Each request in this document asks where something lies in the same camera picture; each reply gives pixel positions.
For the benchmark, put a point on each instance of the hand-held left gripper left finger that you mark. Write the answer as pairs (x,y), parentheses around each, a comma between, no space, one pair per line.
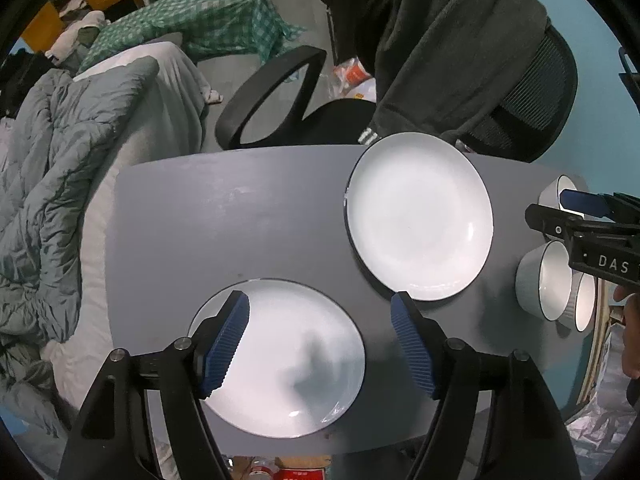
(227,340)

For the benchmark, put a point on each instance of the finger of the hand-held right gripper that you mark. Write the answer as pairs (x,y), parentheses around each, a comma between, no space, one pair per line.
(550,220)
(582,201)

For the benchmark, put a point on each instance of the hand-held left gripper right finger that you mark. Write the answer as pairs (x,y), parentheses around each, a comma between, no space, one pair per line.
(412,340)

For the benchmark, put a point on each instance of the white bowl with dark rim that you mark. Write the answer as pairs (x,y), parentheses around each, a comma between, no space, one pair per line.
(551,192)
(536,280)
(582,305)

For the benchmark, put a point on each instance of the white plate with dark rim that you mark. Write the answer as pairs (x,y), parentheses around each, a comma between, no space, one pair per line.
(420,215)
(290,340)

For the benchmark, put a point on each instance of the person's right hand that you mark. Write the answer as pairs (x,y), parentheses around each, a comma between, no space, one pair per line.
(632,350)

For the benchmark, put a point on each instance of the red package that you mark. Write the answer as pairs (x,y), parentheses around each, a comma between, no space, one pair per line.
(300,474)

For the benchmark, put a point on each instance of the silver foil bag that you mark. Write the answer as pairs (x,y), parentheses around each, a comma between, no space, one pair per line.
(595,425)

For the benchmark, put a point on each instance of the dark grey fleece jacket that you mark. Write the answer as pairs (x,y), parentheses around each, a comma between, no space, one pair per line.
(430,45)

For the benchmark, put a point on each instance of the grey quilted duvet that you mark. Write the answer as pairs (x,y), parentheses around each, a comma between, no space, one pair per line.
(50,185)

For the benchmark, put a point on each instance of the light grey bedsheet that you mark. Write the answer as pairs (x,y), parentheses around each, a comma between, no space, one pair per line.
(170,110)

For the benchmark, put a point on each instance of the orange and white plastic bag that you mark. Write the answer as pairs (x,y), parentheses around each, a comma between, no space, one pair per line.
(352,77)

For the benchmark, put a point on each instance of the black office chair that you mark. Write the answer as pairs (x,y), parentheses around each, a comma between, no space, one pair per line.
(270,95)

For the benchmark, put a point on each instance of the green checkered cloth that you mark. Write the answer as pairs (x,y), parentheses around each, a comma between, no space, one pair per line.
(210,15)

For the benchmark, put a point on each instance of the pile of pale clothes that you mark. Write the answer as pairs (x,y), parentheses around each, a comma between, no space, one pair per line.
(75,35)

